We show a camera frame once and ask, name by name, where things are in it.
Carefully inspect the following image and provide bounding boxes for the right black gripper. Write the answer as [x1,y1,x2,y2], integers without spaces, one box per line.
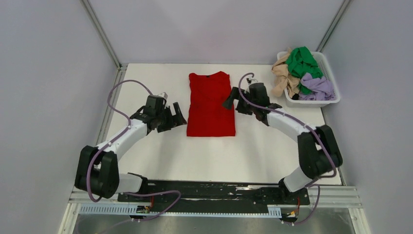
[221,87,257,116]

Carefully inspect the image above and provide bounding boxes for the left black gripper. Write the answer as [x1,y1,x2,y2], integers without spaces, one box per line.
[155,102,186,133]

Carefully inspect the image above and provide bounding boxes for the red t shirt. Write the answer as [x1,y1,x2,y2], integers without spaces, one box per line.
[187,71,236,137]

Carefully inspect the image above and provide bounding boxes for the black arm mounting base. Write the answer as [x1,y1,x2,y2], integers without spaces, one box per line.
[115,180,310,214]

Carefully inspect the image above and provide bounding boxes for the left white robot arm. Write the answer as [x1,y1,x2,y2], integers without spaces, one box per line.
[75,95,187,201]

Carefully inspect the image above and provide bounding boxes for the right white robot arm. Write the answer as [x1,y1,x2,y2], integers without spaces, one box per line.
[223,82,343,204]

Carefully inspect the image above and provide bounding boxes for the beige t shirt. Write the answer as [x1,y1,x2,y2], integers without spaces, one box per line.
[271,48,300,98]

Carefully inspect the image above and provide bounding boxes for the white laundry basket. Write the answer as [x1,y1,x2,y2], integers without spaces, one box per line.
[277,51,342,109]

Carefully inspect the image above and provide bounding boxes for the green t shirt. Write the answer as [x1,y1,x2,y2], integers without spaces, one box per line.
[285,46,324,100]

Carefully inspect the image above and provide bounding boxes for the lilac t shirt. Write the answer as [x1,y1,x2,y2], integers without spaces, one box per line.
[299,73,336,101]

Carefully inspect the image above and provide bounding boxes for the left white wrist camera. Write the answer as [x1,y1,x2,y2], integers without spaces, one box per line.
[158,92,168,101]

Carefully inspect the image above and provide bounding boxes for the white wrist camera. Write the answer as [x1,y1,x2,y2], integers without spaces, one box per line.
[246,77,259,86]
[158,92,168,101]

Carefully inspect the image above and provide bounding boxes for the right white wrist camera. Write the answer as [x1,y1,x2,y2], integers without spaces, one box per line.
[246,77,259,86]

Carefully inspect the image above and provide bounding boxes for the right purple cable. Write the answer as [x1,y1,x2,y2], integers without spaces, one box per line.
[238,72,338,226]

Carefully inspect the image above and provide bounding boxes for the purple cable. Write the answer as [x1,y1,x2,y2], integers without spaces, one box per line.
[238,72,338,226]
[85,79,182,223]

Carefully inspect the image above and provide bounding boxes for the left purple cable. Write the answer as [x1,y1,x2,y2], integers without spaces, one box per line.
[85,79,182,223]

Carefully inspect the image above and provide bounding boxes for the grey slotted cable duct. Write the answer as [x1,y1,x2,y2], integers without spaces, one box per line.
[78,204,282,218]

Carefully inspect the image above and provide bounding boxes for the aluminium frame rail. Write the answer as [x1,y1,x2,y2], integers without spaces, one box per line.
[69,185,370,234]

